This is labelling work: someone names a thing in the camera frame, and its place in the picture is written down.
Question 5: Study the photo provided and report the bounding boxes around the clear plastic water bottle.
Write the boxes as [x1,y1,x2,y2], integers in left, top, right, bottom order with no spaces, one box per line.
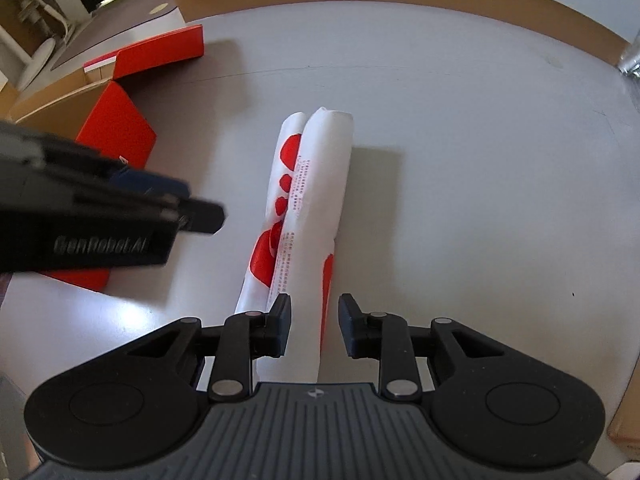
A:
[617,32,640,78]

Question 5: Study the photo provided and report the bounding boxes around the red cardboard box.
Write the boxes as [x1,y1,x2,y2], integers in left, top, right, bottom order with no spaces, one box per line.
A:
[11,26,204,278]

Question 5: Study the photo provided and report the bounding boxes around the brown cardboard box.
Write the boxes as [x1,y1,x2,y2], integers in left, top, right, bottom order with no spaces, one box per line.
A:
[608,387,640,462]

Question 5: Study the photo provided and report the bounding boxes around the white red shopping bag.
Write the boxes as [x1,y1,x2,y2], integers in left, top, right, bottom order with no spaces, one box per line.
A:
[235,107,354,384]

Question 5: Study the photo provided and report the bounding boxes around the white floor fan stand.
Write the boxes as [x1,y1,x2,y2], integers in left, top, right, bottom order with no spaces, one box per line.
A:
[1,0,74,91]

